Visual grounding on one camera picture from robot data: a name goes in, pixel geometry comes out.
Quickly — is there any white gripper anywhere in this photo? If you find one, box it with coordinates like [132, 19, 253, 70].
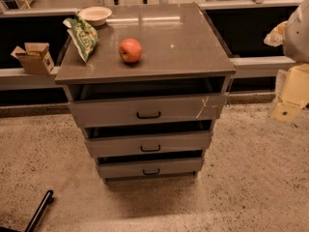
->
[264, 21, 309, 122]

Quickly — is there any grey drawer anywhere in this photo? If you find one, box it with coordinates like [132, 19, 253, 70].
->
[97, 158, 203, 179]
[85, 131, 212, 158]
[69, 94, 226, 128]

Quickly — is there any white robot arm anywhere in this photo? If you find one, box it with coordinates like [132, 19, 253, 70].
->
[264, 0, 309, 122]

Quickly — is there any grey top drawer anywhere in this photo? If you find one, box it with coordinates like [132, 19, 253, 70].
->
[69, 94, 226, 128]

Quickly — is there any grey drawer cabinet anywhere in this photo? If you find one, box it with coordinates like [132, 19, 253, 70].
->
[55, 4, 236, 183]

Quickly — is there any grey bottom drawer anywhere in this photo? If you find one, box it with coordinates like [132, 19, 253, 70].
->
[97, 158, 203, 179]

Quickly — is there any red apple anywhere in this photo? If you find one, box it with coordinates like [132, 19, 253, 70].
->
[119, 39, 142, 63]

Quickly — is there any white bowl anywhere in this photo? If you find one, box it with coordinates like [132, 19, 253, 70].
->
[78, 7, 112, 26]

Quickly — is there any green chip bag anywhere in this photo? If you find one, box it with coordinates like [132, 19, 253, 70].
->
[63, 14, 98, 62]

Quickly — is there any small cardboard box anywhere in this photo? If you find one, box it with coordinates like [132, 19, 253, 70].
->
[11, 43, 54, 74]

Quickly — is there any black bar on floor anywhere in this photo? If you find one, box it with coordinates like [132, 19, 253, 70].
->
[24, 189, 54, 232]

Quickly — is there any grey ledge rail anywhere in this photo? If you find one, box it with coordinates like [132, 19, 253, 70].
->
[0, 56, 295, 91]

